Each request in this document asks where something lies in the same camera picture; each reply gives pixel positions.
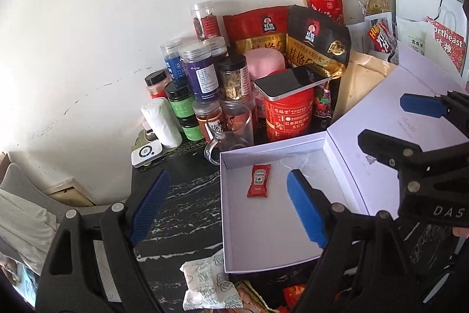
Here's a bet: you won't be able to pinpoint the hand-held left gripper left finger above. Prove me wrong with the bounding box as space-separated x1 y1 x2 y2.
35 169 173 313

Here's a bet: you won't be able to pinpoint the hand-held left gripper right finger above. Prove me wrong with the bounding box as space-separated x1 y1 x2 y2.
286 169 436 313

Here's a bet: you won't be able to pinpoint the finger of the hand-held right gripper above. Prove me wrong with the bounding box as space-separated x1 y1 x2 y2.
358 129 469 196
400 90 469 141

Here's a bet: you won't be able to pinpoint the white gift box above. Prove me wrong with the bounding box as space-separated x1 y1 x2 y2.
219 42 469 274

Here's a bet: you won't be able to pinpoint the red candy packet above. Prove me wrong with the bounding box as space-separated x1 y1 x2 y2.
282 283 308 310

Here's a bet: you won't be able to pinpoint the white snack pouch red cap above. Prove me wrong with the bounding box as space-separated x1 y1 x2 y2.
179 250 244 311

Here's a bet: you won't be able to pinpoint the clear plastic wrapper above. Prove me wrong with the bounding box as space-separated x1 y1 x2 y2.
282 152 323 170

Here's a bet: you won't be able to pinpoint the small white device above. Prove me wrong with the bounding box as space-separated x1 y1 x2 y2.
131 141 164 168

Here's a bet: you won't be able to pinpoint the red ketchup packet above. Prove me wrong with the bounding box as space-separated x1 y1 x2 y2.
247 164 272 198

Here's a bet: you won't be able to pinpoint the cream paper bag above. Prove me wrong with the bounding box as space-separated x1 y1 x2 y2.
330 51 398 126

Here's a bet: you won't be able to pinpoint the red printed card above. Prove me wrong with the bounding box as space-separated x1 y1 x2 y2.
425 16 469 73

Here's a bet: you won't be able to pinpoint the pale green holder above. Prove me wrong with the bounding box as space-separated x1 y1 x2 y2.
132 130 154 148

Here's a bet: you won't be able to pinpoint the white tea box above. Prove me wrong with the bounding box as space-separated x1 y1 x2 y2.
397 18 436 53

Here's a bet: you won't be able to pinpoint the dark berry packet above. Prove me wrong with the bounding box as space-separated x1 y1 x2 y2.
313 78 341 132

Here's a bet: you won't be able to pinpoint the red white snack packet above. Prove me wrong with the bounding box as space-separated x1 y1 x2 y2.
366 21 398 55

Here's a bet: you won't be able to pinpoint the white paper roll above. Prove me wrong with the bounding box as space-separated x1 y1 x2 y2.
141 97 183 148

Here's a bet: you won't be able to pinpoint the small green label jar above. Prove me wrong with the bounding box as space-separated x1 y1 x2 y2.
179 115 206 142

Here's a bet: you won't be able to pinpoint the red round tin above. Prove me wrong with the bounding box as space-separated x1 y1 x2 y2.
263 87 315 143

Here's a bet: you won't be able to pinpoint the glass mug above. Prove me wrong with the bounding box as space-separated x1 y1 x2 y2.
204 108 255 165

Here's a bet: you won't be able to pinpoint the patterned snack packet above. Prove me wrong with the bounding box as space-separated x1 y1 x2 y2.
234 280 264 313

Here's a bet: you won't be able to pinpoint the white paper bag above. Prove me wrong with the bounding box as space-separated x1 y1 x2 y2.
394 0 466 50

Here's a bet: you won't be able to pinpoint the jar of orange powder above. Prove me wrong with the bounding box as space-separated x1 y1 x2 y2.
192 98 224 134

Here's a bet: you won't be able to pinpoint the large green label jar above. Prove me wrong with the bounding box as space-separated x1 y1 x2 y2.
164 80 196 119

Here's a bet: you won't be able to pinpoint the smartphone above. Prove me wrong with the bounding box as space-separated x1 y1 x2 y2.
254 64 343 101

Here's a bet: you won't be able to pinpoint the black oat bag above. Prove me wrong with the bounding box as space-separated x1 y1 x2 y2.
285 4 351 79

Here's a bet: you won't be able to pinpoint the spice jar black lid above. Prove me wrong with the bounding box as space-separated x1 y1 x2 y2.
144 69 171 99

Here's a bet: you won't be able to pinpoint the grey chair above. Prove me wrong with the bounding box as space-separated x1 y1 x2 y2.
0 163 111 226

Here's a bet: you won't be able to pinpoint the white cloth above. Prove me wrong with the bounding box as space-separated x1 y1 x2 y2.
0 188 57 275

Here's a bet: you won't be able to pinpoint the clear jar purple label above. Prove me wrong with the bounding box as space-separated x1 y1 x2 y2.
179 40 220 101

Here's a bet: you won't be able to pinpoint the clear jar blue label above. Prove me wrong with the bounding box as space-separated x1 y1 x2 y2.
160 40 186 82

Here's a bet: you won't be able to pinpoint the pink canister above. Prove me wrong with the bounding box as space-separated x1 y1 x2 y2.
244 50 286 119

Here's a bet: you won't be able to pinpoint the clear jar dried slices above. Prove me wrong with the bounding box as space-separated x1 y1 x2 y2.
216 54 253 103

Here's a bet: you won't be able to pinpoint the clear jar dark contents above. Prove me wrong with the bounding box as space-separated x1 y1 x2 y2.
207 36 230 60

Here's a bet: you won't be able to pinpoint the red oat bag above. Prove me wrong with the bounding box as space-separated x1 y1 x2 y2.
222 6 290 59

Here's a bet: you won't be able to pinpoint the clear jar red label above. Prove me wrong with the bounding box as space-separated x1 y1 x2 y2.
190 1 222 41

